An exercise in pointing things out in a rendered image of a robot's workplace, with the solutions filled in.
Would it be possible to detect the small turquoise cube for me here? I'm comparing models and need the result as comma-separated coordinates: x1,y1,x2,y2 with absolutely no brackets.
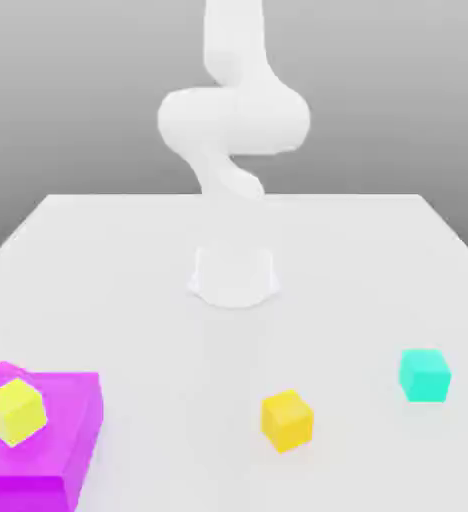
397,348,453,404

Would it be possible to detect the large magenta box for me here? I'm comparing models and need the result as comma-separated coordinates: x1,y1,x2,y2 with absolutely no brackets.
0,370,106,512

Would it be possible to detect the small magenta cube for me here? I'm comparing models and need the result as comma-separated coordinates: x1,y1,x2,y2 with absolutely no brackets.
0,359,34,395

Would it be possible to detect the small golden yellow cube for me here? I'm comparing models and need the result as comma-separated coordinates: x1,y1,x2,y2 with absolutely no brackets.
260,388,316,456

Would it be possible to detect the small lime yellow cube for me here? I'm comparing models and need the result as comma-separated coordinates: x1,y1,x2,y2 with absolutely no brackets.
0,376,49,449

